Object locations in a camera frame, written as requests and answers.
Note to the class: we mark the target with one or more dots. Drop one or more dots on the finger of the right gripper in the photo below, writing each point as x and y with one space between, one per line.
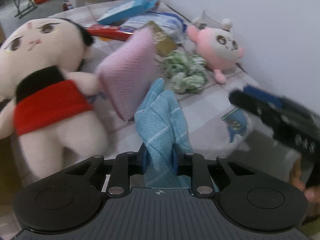
263 95
254 106

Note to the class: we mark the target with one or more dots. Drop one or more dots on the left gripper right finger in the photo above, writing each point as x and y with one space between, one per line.
195 166

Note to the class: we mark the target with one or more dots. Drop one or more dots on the large boy plush doll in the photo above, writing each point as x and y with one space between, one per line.
47 94

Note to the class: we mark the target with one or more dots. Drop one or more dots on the green white knotted rope toy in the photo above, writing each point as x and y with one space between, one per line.
186 73

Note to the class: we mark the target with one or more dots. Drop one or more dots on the red toothpaste box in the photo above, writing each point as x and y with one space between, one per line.
110 31

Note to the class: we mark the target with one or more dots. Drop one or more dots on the blue microfiber cloth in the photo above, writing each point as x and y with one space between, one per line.
161 124

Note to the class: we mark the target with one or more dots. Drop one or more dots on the clear plastic cup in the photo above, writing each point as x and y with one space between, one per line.
211 19

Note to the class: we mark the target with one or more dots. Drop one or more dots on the gold snack packet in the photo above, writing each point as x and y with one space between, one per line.
163 42

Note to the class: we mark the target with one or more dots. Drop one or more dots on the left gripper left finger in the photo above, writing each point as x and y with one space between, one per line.
124 166

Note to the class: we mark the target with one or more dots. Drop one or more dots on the person's right hand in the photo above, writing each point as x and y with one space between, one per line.
311 193

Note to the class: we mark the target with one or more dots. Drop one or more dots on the pink round plush toy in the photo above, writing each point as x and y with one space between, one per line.
217 47

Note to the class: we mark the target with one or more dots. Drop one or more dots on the white blue wipes pack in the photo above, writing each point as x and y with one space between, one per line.
170 23

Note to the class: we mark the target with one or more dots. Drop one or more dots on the blue white carton box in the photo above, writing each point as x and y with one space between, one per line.
126 10

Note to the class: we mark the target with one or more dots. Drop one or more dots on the pink knitted cloth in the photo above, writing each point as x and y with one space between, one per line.
127 74

